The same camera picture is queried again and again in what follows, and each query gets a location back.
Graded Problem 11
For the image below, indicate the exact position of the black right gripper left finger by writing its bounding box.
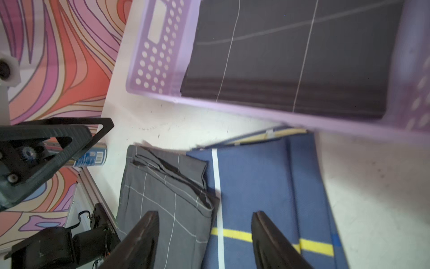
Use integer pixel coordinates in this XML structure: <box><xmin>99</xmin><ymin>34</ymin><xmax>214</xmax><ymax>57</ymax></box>
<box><xmin>100</xmin><ymin>211</ymin><xmax>160</xmax><ymax>269</ymax></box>

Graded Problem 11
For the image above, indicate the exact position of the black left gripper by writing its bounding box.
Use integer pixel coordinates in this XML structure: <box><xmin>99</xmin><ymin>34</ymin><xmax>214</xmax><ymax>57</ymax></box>
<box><xmin>1</xmin><ymin>118</ymin><xmax>114</xmax><ymax>210</ymax></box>

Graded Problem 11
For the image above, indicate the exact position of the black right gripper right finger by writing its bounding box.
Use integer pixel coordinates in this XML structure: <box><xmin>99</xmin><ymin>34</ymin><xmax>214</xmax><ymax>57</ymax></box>
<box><xmin>252</xmin><ymin>211</ymin><xmax>312</xmax><ymax>269</ymax></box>

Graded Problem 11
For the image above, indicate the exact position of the dark grey checked pillowcase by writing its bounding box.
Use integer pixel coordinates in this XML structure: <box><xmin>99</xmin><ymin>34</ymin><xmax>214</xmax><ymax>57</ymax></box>
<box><xmin>180</xmin><ymin>1</ymin><xmax>404</xmax><ymax>120</ymax></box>

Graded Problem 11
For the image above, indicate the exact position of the blue pillowcase with yellow stripe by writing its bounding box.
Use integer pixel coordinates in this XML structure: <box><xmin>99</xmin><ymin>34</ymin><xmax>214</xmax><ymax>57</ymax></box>
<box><xmin>188</xmin><ymin>132</ymin><xmax>348</xmax><ymax>269</ymax></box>

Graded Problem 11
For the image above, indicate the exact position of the purple perforated plastic basket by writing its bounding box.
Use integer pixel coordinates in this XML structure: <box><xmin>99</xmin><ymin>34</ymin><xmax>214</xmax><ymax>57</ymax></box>
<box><xmin>126</xmin><ymin>1</ymin><xmax>430</xmax><ymax>146</ymax></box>

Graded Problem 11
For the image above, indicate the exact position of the blue capped bottle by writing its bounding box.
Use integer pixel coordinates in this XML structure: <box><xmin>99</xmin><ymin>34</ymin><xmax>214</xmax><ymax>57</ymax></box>
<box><xmin>65</xmin><ymin>142</ymin><xmax>108</xmax><ymax>168</ymax></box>

